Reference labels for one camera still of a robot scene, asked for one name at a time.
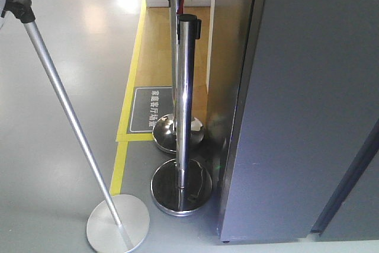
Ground silver sign stand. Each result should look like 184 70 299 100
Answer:
1 0 150 252

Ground dark floor sign sticker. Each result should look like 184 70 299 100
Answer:
127 87 173 134

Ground chrome stanchion post near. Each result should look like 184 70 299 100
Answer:
150 14 212 217

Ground dark grey fridge side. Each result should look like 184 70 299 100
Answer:
310 123 378 241

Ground chrome stanchion post far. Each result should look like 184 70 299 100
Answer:
152 0 205 155

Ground chrome stanchion post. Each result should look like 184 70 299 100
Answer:
150 14 212 217
152 0 205 155

